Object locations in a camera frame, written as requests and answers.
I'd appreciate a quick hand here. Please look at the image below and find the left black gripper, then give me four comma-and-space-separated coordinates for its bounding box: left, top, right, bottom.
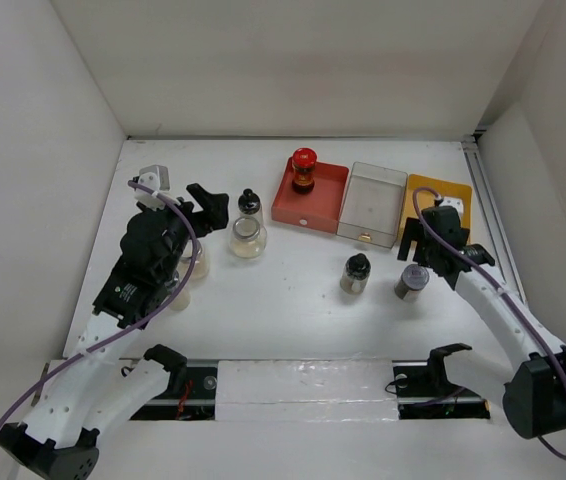
141, 184, 227, 282

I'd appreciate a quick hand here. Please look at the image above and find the silver-lid brown spice jar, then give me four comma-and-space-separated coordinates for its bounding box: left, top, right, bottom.
394, 264, 430, 302

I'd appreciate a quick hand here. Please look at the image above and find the red-capped sauce bottle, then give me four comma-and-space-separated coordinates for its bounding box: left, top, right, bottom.
291, 147, 317, 194

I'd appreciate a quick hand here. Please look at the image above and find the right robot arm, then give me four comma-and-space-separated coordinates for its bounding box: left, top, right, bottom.
398, 206, 566, 439

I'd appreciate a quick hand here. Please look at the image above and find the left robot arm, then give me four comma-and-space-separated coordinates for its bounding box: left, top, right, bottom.
0, 178, 229, 479

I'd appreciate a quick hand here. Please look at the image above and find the black-capped glass bottle left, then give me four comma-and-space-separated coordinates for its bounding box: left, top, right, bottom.
237, 188, 264, 225

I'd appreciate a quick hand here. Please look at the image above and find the clear plastic tray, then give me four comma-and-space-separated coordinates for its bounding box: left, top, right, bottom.
337, 162, 408, 249

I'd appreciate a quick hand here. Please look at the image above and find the wide clear glass jar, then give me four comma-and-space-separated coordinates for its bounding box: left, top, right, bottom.
229, 216, 267, 259

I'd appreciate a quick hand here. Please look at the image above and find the yellow tray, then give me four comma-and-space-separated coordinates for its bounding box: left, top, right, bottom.
395, 173, 474, 246

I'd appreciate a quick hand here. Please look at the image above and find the black-capped spice bottle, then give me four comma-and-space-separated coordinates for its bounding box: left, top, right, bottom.
340, 253, 371, 295

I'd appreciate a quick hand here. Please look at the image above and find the red tray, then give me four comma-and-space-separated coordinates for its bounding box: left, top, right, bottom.
271, 158, 349, 234

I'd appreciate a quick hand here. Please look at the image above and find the small white bottle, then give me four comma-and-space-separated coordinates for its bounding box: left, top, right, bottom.
166, 272, 191, 311

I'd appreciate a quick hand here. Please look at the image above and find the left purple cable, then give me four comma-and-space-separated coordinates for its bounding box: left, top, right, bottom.
0, 182, 203, 480

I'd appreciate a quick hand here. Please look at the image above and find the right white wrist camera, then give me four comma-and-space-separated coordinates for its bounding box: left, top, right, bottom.
435, 196, 465, 219

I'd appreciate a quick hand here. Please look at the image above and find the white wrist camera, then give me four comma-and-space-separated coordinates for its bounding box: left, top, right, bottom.
435, 196, 465, 219
132, 164, 170, 210

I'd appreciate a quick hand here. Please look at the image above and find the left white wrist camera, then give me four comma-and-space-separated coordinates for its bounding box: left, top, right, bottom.
132, 164, 170, 210

